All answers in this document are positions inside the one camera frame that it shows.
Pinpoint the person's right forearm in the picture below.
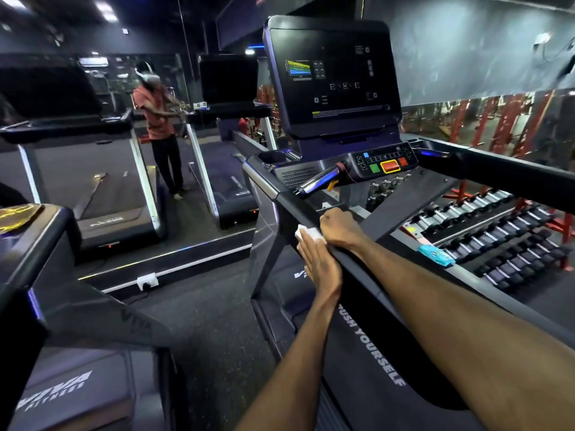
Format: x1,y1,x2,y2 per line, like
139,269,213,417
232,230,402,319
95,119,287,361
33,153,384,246
355,238,575,431

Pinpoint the person's left forearm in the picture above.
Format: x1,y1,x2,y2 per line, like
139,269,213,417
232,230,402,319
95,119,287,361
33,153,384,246
236,296,344,431

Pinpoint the black treadmill console screen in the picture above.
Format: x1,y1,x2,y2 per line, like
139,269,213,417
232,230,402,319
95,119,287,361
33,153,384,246
263,15,403,142

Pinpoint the black treadmill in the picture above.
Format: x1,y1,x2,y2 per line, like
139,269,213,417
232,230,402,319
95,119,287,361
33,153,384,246
243,15,575,431
0,203,182,431

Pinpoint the wall mirror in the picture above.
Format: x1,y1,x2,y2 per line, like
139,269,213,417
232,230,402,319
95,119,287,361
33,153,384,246
0,0,275,276

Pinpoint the person's left hand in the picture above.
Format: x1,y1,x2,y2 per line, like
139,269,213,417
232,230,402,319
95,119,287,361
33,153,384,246
296,229,345,306

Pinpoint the row of black dumbbells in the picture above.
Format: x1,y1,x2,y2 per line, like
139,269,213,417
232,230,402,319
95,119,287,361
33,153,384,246
367,170,574,293

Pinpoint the white wipe cloth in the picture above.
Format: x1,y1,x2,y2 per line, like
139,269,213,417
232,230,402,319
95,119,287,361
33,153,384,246
294,224,327,245

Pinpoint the red safety key cord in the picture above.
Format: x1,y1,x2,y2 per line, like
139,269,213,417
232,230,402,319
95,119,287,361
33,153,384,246
327,162,353,192

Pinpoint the person's right hand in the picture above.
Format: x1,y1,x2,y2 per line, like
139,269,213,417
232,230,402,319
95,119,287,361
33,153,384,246
319,207,374,257

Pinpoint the treadmill button control panel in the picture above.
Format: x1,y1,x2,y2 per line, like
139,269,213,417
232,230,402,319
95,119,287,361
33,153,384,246
346,142,419,184

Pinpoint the red metal rack frame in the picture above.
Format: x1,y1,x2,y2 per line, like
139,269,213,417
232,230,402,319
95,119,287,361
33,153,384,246
444,90,575,271

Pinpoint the blue wipes packet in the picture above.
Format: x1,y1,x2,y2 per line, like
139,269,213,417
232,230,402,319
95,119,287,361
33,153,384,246
418,244,457,268

